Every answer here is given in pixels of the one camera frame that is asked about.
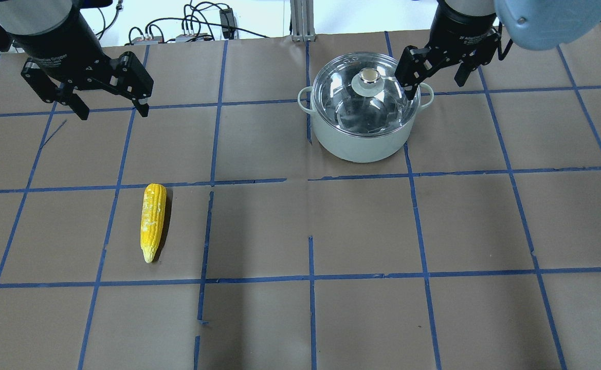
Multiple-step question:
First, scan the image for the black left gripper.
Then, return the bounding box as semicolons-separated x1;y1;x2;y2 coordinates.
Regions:
10;10;154;120

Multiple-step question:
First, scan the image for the glass pot lid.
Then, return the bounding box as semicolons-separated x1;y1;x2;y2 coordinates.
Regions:
311;52;425;138

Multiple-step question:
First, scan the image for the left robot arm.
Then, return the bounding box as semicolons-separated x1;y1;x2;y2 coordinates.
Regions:
0;1;154;120

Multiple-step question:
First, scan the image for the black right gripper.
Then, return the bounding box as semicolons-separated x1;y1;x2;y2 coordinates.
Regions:
395;5;501;99

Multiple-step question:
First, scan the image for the pale green cooking pot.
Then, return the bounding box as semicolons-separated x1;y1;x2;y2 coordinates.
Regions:
298;51;434;164

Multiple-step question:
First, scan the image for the yellow corn cob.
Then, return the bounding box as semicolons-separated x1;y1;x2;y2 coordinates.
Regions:
139;183;167;263

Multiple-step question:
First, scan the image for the black power brick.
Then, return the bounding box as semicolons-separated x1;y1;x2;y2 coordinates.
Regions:
220;7;237;40

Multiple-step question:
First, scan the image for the aluminium frame post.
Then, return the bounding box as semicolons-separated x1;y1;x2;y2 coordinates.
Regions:
290;0;316;42

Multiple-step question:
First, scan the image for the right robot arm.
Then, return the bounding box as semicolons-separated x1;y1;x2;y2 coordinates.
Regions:
395;1;601;99

